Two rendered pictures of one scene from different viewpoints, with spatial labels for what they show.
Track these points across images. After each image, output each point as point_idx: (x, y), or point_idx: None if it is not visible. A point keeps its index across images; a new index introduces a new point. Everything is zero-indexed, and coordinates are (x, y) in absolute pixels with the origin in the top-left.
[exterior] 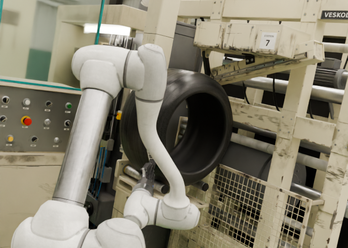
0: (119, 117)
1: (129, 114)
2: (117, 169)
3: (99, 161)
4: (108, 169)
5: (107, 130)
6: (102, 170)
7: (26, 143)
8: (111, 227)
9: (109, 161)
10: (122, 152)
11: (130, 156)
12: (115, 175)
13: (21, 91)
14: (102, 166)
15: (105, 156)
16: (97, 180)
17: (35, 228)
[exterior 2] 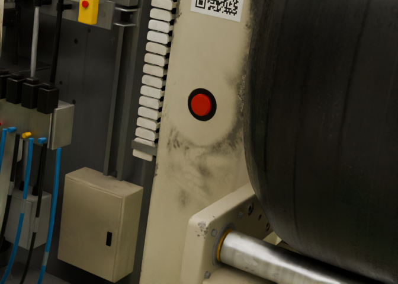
0: (95, 14)
1: (355, 36)
2: (199, 257)
3: (25, 191)
4: (42, 200)
5: (16, 62)
6: (19, 209)
7: None
8: None
9: (39, 173)
10: (157, 162)
11: (317, 226)
12: (185, 283)
13: None
14: (17, 194)
15: (59, 173)
16: (2, 243)
17: None
